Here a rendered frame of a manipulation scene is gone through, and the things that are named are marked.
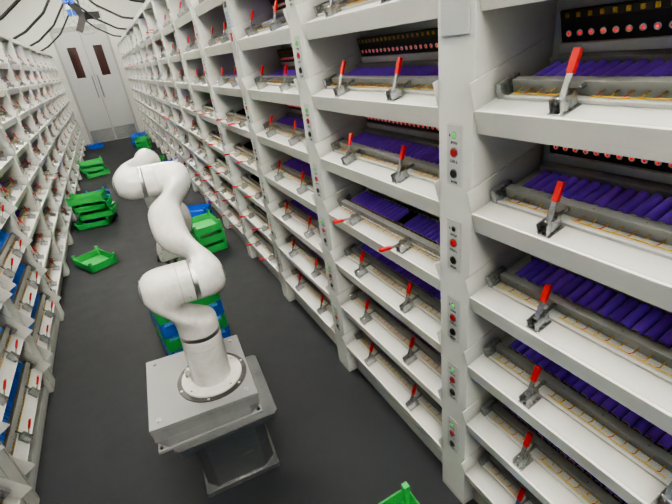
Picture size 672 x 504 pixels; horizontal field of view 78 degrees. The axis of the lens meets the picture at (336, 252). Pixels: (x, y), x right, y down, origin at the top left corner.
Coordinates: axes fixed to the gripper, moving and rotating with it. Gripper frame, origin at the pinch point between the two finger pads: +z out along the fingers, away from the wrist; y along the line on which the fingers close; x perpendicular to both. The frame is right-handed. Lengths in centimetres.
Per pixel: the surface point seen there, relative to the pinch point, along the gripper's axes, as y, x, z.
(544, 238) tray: 31, -121, -109
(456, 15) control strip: 33, -88, -133
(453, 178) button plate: 34, -99, -106
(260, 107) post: 59, 23, -54
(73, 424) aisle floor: -60, -32, 38
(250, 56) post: 59, 33, -74
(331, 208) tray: 45, -52, -56
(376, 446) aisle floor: 27, -117, -2
